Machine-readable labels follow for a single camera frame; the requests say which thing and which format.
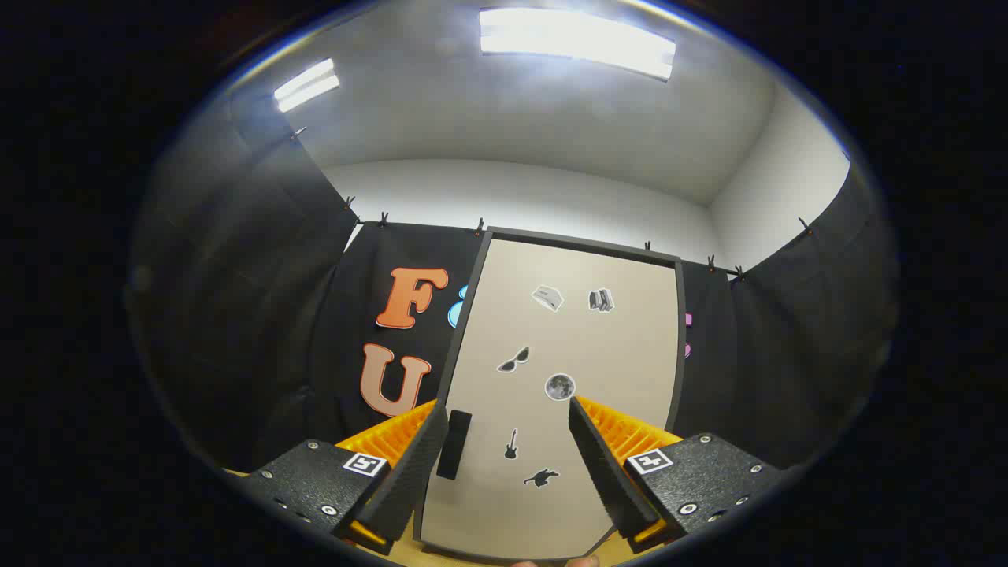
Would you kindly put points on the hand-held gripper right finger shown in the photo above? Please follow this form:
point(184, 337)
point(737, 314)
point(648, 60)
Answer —
point(610, 480)

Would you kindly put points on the small ceiling light panel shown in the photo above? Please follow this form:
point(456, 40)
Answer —
point(307, 85)

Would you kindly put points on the black backdrop cloth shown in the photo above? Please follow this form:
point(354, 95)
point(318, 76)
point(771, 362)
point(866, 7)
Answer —
point(236, 315)

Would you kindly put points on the row of black cloth clips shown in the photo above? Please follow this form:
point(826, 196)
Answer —
point(383, 219)

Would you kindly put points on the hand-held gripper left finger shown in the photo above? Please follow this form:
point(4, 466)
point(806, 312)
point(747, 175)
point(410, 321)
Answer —
point(413, 480)

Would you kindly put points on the dark grey shoe cabinet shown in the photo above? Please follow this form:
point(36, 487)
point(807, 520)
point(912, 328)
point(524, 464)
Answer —
point(583, 246)

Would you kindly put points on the beige shoe cabinet door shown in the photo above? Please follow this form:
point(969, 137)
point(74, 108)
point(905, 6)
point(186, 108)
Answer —
point(614, 354)

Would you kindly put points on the large ceiling light panel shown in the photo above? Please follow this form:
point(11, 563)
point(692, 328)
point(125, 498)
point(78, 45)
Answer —
point(575, 39)

